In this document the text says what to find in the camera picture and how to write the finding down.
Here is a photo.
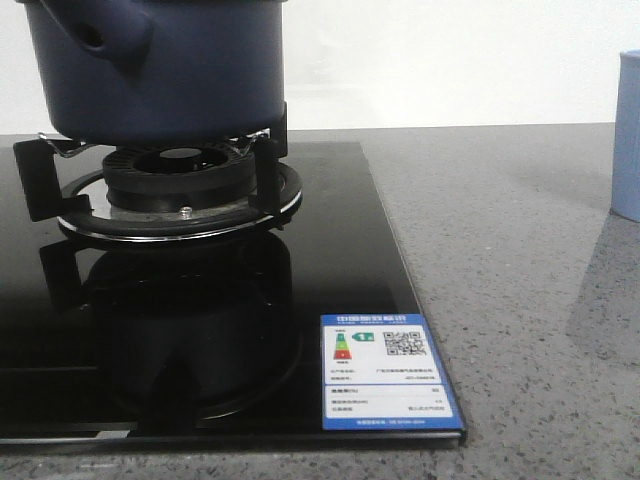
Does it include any dark blue cooking pot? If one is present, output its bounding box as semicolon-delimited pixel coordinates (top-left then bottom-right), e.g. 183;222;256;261
24;1;285;145

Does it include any blue energy label sticker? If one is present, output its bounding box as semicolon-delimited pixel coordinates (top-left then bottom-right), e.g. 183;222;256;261
320;313;464;432

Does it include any light blue ribbed cup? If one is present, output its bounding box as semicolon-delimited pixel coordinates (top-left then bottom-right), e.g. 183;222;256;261
611;50;639;222

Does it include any black round gas burner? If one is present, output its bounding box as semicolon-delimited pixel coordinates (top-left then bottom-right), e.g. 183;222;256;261
102;144;256;213

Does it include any black glass gas stove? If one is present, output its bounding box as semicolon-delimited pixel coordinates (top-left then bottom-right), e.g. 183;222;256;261
1;141;467;453

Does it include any black pot support grate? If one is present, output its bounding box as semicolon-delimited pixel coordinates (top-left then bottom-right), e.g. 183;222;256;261
13;117;302;243

